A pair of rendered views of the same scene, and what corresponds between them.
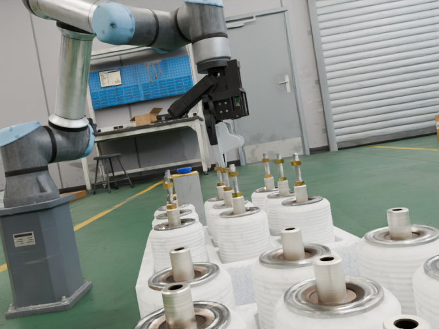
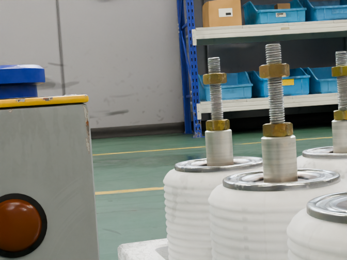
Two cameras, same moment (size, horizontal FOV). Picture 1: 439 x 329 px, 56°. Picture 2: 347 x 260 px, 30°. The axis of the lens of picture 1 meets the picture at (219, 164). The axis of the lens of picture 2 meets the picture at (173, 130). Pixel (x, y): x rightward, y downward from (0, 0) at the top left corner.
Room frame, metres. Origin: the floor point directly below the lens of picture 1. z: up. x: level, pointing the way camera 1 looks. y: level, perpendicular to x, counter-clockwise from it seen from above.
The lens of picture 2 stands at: (1.11, 0.41, 0.31)
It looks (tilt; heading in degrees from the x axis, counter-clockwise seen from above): 3 degrees down; 261
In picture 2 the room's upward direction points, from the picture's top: 4 degrees counter-clockwise
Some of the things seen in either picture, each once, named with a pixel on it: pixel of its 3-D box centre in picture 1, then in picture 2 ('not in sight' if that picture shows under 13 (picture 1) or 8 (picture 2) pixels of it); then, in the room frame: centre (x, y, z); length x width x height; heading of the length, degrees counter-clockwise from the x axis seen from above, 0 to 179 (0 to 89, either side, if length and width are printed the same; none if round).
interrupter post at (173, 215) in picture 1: (174, 217); not in sight; (0.73, 0.10, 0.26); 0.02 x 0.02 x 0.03
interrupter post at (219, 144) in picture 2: (269, 184); (219, 149); (0.99, -0.11, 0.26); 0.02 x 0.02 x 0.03
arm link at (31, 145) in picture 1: (24, 145); not in sight; (1.22, 0.55, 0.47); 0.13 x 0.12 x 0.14; 137
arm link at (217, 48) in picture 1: (212, 54); not in sight; (0.86, -0.02, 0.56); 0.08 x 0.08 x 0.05
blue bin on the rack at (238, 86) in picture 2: not in sight; (222, 86); (-0.08, -4.46, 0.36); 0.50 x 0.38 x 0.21; 87
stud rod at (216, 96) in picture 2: (266, 168); (216, 103); (0.99, -0.11, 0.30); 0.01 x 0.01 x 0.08
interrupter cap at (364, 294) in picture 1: (332, 296); not in sight; (0.32, -0.07, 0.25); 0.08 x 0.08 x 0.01
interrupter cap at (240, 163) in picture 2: (270, 189); (220, 165); (0.99, -0.11, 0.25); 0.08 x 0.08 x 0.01
